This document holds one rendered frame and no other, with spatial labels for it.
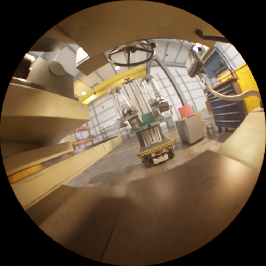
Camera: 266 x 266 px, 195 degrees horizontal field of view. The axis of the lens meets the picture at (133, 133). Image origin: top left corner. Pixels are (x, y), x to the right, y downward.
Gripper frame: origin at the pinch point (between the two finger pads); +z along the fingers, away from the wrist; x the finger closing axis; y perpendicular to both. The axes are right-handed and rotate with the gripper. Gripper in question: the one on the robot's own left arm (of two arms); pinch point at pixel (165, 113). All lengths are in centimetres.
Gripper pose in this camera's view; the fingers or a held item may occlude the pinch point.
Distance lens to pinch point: 88.7
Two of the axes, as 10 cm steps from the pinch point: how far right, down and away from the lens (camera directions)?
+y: -3.2, -2.7, -9.1
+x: 9.4, -2.3, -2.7
